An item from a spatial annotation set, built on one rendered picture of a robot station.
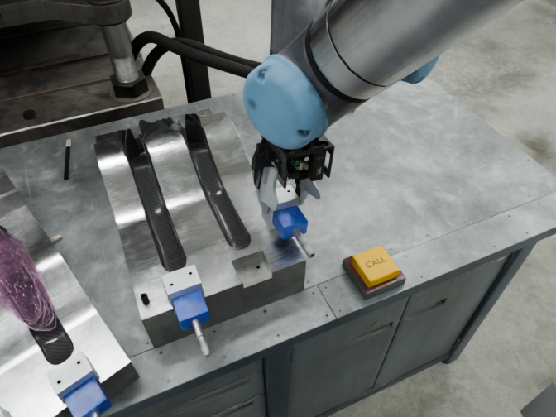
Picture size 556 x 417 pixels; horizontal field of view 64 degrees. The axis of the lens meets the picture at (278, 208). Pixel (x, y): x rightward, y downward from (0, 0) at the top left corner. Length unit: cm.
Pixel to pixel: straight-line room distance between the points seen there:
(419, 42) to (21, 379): 64
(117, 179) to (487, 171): 77
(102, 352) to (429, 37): 58
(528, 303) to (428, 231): 108
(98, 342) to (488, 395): 129
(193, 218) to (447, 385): 113
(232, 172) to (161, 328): 31
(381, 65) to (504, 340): 156
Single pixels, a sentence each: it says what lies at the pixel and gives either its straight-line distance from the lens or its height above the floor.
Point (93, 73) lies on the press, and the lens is 144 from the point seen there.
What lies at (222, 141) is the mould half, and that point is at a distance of 86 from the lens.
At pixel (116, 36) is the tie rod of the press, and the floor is 95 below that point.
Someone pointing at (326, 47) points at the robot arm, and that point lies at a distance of 33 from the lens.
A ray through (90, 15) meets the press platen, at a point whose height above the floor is 101.
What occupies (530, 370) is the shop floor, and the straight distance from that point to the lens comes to 179.
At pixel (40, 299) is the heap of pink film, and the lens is 75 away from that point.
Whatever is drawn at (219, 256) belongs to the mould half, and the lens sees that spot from 71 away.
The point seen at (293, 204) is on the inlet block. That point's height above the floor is 94.
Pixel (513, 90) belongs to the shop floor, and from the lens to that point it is 308.
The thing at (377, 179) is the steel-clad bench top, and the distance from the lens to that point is 97.
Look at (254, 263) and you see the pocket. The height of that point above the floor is 86.
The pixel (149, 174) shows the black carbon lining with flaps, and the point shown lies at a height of 91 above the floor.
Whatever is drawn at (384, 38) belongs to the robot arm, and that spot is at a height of 132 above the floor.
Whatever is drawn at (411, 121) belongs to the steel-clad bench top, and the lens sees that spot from 116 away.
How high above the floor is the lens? 145
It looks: 47 degrees down
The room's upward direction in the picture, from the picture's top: straight up
